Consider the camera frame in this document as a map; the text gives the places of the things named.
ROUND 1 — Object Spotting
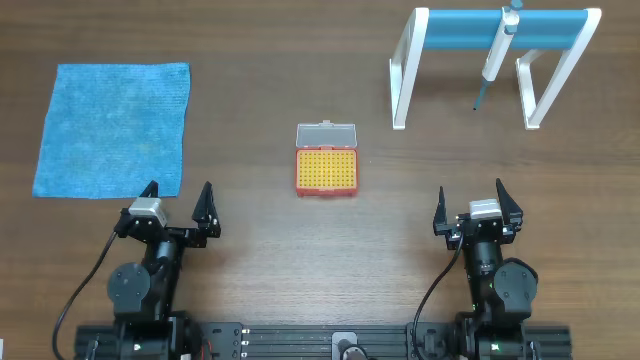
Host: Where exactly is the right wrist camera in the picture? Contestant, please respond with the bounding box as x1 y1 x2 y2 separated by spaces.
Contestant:
468 198 503 221

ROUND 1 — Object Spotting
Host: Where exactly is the blue cloth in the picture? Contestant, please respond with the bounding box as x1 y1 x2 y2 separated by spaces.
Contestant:
32 62 192 200

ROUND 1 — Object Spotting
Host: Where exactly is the white pipette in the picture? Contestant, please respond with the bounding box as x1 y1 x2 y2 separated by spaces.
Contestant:
472 0 524 112

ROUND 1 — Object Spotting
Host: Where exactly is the red and yellow tip box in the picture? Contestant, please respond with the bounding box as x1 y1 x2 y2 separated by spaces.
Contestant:
294 119 359 198

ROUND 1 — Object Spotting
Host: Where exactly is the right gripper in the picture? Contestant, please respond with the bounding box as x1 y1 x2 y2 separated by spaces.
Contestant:
432 178 524 249

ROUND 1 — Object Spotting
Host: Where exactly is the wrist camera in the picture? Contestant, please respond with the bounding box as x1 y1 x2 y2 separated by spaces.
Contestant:
128 196 168 227
468 198 503 221

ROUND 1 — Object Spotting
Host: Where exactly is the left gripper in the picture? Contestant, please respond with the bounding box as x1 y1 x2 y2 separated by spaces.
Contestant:
115 180 222 249

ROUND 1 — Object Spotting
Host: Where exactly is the mounting rail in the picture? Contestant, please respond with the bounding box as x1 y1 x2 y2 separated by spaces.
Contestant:
74 322 572 360

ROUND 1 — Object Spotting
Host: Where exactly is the white and blue stand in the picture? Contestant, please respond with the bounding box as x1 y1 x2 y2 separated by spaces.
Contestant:
389 6 603 131

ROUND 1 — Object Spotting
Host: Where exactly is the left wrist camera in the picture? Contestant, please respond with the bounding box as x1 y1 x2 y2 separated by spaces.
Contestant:
128 196 168 227

